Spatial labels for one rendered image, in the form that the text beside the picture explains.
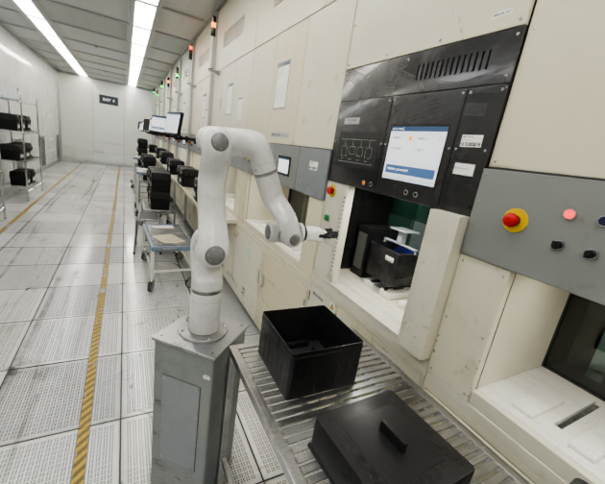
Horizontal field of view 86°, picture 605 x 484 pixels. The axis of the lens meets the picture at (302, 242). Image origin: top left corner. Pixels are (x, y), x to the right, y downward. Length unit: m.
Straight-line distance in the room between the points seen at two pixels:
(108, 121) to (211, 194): 13.55
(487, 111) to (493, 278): 0.51
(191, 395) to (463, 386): 0.98
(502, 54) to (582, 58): 0.21
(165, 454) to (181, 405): 0.28
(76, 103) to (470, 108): 14.14
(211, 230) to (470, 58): 1.04
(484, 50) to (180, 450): 1.84
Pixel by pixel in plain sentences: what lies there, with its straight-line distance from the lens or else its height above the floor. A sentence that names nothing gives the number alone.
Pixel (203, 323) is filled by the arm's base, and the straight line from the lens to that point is 1.35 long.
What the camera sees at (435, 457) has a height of 0.86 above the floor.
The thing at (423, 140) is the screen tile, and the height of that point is 1.63.
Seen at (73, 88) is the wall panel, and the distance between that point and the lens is 14.78.
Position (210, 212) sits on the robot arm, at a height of 1.27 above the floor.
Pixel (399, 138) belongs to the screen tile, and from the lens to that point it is 1.43.
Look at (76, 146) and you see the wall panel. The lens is 14.78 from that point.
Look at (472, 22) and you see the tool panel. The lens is 1.37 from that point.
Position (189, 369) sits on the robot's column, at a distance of 1.38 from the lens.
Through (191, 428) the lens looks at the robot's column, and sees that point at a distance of 1.55.
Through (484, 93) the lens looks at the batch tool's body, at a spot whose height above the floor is 1.78.
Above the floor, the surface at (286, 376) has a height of 0.84.
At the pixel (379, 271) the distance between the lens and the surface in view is 1.75.
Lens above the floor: 1.52
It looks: 15 degrees down
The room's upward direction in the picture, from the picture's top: 9 degrees clockwise
